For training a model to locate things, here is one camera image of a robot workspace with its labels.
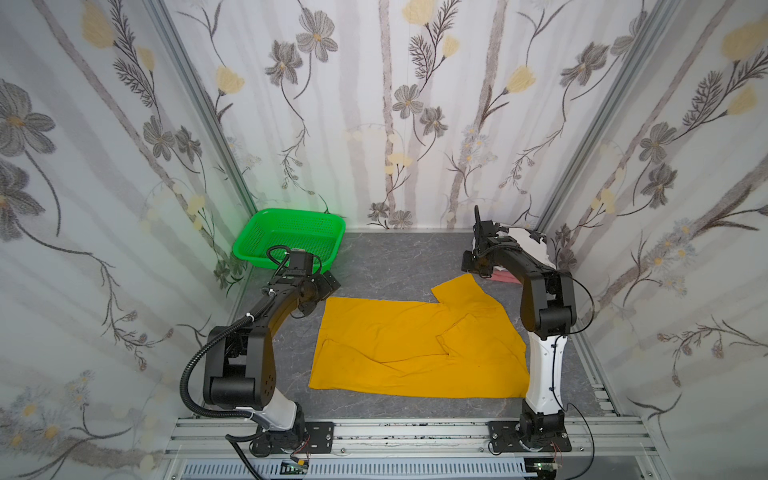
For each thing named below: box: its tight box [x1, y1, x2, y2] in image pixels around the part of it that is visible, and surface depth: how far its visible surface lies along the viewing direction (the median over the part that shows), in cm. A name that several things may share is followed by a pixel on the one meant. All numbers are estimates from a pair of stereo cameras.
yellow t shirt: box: [308, 274, 530, 398], surface depth 92 cm
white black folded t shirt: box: [497, 228, 556, 269], surface depth 113 cm
